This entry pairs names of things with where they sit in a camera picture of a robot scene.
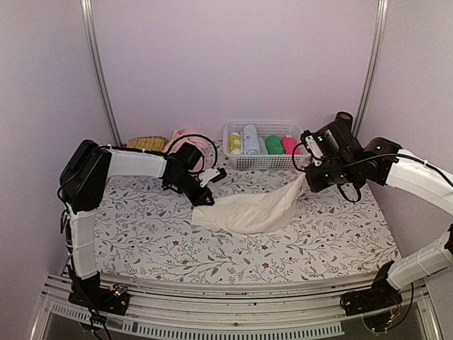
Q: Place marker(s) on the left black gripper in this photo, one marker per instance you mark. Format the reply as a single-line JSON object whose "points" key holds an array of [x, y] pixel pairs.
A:
{"points": [[198, 198]]}

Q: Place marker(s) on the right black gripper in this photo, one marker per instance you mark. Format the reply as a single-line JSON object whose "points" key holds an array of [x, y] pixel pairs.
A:
{"points": [[316, 184]]}

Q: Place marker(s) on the cream white towel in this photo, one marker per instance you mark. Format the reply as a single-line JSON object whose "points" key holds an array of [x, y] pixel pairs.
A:
{"points": [[252, 213]]}

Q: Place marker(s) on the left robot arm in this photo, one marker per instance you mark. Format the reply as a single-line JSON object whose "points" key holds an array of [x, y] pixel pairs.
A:
{"points": [[84, 178]]}

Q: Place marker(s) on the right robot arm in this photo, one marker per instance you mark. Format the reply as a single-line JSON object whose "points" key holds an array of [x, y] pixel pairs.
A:
{"points": [[338, 159]]}

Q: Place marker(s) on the dark brown tall cup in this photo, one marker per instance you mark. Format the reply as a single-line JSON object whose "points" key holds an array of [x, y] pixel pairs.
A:
{"points": [[346, 117]]}

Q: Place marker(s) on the pink towel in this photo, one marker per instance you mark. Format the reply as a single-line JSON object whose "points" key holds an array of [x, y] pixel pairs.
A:
{"points": [[187, 135]]}

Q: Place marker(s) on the magenta rolled towel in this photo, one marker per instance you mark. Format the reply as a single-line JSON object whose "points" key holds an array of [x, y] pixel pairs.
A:
{"points": [[290, 145]]}

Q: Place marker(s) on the floral tablecloth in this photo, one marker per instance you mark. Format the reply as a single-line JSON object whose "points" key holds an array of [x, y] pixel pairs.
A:
{"points": [[144, 231]]}

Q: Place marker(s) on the yellow dotted rolled towel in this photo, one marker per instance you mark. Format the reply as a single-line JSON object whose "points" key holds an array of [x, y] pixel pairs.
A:
{"points": [[235, 144]]}

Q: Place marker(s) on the white plastic basket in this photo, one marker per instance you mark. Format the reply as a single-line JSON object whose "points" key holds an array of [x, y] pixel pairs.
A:
{"points": [[265, 128]]}

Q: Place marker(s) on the light blue rolled towel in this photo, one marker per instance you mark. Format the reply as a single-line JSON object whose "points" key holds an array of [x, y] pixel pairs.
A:
{"points": [[250, 140]]}

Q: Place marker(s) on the green rolled towel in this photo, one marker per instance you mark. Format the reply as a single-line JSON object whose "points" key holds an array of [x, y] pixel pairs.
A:
{"points": [[274, 146]]}

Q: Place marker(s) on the grey blue rolled towel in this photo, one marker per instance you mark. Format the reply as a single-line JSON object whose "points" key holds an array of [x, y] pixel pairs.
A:
{"points": [[262, 145]]}

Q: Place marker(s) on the yellow woven mat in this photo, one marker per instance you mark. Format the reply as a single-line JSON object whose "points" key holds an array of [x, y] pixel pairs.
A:
{"points": [[152, 143]]}

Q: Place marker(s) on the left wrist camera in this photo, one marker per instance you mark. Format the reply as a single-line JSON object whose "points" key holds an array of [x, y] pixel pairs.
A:
{"points": [[211, 175]]}

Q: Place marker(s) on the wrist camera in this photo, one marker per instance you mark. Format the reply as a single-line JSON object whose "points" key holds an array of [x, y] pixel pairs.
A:
{"points": [[211, 175], [311, 146]]}

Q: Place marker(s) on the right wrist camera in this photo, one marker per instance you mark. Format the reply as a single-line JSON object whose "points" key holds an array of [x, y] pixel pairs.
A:
{"points": [[311, 146]]}

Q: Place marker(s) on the aluminium front rail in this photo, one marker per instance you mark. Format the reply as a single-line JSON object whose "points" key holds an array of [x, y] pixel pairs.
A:
{"points": [[301, 310]]}

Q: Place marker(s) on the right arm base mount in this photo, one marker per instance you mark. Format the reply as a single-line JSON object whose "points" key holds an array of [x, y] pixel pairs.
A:
{"points": [[356, 302]]}

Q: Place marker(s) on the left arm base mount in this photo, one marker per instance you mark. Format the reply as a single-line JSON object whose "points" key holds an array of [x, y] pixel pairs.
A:
{"points": [[99, 299]]}

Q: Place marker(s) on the right aluminium frame post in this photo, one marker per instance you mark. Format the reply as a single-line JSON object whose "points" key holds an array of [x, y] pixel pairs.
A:
{"points": [[376, 46]]}

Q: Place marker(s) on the aluminium frame post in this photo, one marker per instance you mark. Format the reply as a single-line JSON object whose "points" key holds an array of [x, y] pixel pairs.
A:
{"points": [[376, 46], [92, 40]]}

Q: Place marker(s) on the left aluminium frame post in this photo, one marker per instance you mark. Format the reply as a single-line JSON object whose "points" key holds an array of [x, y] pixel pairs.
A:
{"points": [[92, 40]]}

